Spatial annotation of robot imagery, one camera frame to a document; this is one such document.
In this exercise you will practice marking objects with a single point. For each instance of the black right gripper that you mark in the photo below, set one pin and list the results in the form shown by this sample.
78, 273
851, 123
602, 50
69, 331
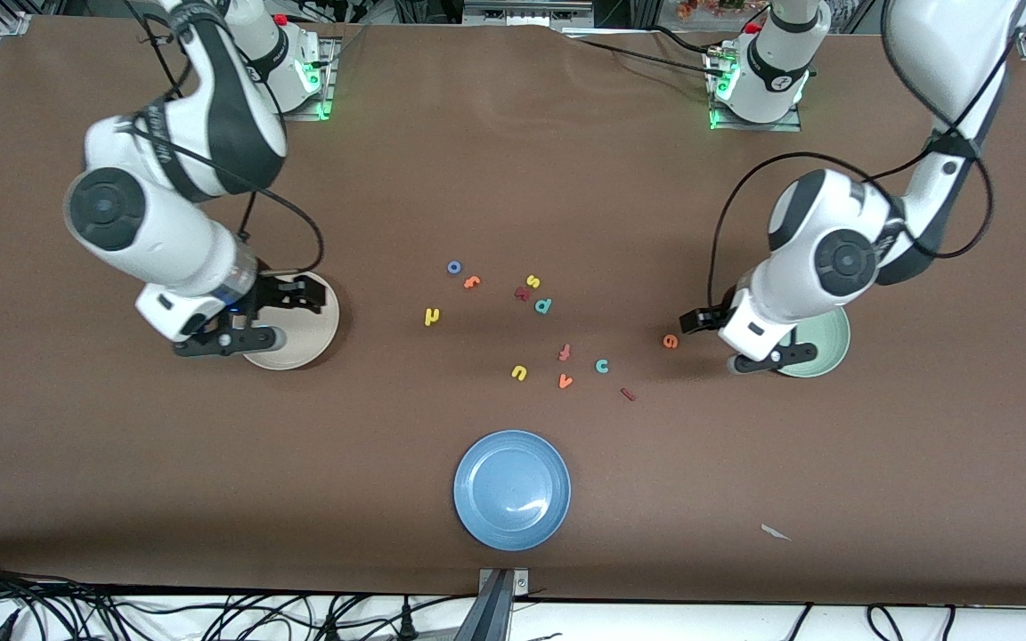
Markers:
274, 295

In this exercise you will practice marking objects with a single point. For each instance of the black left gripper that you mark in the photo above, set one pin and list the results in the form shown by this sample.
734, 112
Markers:
711, 318

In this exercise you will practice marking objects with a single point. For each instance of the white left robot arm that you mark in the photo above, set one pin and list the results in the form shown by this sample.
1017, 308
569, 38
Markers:
798, 267

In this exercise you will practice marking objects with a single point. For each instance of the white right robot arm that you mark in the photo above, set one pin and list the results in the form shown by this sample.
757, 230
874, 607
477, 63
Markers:
166, 231

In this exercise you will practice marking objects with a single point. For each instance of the beige brown plate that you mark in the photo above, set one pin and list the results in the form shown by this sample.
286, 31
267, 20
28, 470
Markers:
313, 338

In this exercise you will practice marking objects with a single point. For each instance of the brown table cover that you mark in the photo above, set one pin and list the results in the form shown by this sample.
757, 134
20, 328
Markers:
620, 223

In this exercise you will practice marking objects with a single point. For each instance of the green plate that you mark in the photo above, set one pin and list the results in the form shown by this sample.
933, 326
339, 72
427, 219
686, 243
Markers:
829, 343

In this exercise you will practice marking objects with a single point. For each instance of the teal letter p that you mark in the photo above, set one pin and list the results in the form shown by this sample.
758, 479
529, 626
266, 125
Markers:
541, 306

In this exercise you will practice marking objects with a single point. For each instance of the white paper scrap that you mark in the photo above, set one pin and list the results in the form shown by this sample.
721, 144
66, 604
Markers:
773, 531

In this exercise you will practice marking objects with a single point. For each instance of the blue plate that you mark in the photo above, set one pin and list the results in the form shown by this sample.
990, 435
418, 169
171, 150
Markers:
513, 490

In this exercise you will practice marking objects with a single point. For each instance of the orange flowers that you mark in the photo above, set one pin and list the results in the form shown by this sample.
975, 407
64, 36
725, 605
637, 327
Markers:
700, 9

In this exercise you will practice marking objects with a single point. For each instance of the white power strip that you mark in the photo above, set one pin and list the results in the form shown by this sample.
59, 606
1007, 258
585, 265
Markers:
526, 13

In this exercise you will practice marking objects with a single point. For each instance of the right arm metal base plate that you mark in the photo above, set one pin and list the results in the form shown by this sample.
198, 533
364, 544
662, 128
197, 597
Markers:
281, 117

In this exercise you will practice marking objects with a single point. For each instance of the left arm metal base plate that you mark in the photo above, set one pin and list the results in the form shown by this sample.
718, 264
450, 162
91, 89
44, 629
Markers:
745, 127

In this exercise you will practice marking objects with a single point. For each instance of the silver metal bracket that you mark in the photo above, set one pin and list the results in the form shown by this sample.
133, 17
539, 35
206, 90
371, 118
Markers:
522, 583

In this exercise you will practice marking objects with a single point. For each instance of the grey mount post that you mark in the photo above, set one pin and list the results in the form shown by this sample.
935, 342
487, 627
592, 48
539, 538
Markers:
488, 614

